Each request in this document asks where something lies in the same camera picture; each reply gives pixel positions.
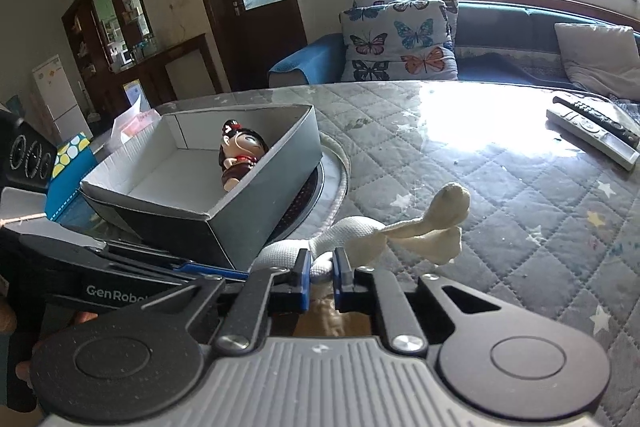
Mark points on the red-dressed doll figurine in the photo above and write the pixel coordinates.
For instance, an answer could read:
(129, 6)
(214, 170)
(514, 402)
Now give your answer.
(240, 154)

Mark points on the person's left hand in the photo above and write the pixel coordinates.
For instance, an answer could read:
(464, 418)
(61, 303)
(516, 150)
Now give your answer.
(6, 317)

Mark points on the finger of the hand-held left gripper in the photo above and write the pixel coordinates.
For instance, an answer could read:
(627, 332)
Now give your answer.
(215, 271)

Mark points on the grey quilted desktop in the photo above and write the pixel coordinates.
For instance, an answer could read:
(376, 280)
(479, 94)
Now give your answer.
(500, 207)

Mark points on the white plush toy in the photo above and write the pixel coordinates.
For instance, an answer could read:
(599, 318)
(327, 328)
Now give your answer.
(430, 222)

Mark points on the white paper sheet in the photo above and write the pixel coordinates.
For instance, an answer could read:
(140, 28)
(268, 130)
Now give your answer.
(126, 117)

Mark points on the dark wooden door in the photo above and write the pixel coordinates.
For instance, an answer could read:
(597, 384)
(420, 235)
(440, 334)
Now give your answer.
(270, 37)

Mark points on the plain grey pillow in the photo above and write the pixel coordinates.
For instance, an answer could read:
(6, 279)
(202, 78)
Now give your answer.
(600, 54)

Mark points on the blue dotted tissue box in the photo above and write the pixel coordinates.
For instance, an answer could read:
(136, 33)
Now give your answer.
(67, 179)

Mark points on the dark wooden cabinet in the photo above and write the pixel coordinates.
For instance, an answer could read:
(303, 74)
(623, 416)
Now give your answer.
(165, 72)

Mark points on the large butterfly print pillow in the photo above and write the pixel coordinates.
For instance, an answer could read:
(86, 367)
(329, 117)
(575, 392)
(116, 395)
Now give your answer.
(395, 44)

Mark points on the blue sofa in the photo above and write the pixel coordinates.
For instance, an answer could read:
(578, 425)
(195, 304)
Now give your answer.
(500, 32)

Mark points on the grey cardboard box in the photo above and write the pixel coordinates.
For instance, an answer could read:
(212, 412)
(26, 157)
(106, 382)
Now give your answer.
(250, 202)

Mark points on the grey remote control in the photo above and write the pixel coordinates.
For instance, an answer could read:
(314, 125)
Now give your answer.
(590, 134)

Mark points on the black remote control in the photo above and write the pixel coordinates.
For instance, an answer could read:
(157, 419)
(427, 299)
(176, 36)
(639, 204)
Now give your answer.
(595, 114)

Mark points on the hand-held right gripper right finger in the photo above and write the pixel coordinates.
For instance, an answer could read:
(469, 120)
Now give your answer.
(343, 281)

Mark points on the white refrigerator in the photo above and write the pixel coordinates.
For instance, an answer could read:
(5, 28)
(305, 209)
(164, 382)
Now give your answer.
(62, 102)

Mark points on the black panel with dials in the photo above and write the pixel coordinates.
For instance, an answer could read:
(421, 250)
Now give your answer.
(25, 154)

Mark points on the pink packet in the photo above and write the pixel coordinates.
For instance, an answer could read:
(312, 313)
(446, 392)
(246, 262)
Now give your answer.
(141, 121)

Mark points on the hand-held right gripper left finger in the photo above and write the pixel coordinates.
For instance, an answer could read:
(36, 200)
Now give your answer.
(302, 282)

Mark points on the small butterfly print pillow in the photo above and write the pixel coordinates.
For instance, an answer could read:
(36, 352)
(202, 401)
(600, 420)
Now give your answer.
(370, 1)

